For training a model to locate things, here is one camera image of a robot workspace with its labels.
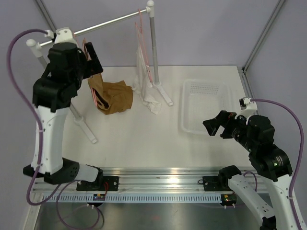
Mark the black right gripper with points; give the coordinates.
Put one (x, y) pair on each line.
(224, 118)

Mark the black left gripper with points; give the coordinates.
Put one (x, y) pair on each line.
(91, 67)

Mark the brown tank top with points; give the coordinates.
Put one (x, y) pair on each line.
(111, 97)

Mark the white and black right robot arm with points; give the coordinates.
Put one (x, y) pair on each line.
(255, 134)

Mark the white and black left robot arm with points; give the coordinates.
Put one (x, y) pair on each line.
(52, 95)

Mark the white tank top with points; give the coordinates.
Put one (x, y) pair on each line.
(142, 85)

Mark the clear plastic basket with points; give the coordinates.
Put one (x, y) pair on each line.
(202, 100)

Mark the silver white clothes rack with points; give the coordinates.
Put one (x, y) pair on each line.
(36, 47)

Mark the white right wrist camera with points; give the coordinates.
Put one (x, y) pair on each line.
(248, 108)

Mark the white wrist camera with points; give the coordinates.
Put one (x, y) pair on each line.
(248, 108)
(63, 35)

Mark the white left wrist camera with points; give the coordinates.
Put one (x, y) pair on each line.
(63, 35)

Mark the pink wire hanger with white top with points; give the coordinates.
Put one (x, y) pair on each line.
(143, 46)

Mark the aluminium mounting rail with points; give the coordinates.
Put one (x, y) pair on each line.
(160, 180)

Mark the white slotted cable duct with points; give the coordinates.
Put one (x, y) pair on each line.
(137, 198)

